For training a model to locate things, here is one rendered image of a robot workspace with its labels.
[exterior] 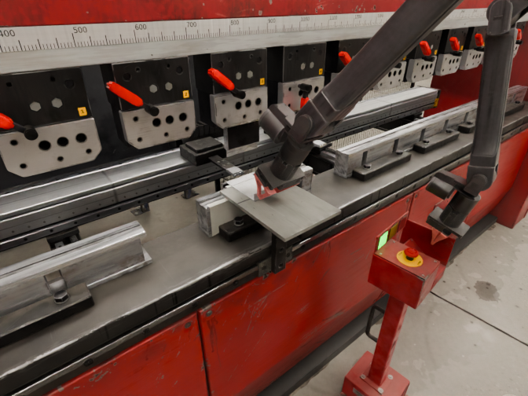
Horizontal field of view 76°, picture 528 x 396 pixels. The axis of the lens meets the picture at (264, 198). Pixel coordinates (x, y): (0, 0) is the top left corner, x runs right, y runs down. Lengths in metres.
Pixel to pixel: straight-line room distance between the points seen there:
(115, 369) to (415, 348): 1.40
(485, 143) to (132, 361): 0.98
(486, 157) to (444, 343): 1.18
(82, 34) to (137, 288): 0.52
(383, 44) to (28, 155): 0.60
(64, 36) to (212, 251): 0.55
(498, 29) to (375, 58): 0.41
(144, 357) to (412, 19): 0.85
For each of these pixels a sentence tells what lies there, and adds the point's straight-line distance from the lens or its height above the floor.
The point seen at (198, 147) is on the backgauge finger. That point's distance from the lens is 1.09.
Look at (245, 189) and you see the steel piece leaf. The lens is 0.90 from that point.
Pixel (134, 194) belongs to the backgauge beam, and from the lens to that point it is 1.09.
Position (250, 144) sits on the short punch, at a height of 1.10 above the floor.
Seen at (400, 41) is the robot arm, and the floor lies 1.38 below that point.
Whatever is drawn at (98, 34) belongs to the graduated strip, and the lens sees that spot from 0.68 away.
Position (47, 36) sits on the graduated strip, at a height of 1.39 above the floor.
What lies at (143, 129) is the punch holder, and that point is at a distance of 0.73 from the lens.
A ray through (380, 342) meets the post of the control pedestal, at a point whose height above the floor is 0.35.
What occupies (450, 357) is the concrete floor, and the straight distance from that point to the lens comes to 1.94.
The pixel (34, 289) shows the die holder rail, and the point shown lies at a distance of 0.85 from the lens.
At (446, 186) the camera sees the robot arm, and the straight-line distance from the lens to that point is 1.04.
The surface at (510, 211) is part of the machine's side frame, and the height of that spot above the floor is 0.13.
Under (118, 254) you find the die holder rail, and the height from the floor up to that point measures 0.93.
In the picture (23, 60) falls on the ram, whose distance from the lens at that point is 0.67.
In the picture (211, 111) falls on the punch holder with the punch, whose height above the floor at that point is 1.21.
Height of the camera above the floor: 1.44
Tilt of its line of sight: 31 degrees down
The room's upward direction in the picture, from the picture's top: straight up
